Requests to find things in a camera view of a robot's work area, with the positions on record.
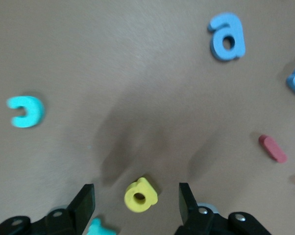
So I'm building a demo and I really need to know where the blue foam letter a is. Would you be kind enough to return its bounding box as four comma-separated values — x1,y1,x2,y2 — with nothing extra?
207,12,246,62

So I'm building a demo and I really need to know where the yellow foam letter d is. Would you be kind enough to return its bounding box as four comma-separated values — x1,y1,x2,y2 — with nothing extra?
124,177,159,213

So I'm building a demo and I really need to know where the teal foam letter r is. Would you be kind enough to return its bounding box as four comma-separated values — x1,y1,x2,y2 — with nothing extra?
86,217,114,235

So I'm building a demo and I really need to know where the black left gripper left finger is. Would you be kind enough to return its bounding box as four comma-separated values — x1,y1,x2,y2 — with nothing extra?
0,183,96,235

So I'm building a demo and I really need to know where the teal foam letter c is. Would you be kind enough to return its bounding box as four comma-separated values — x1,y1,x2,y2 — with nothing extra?
6,95,45,128

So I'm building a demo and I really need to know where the red foam letter l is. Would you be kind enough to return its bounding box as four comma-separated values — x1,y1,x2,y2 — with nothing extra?
258,134,288,164

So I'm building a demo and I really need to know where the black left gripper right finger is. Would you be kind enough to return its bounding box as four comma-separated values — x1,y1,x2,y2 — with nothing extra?
173,182,273,235

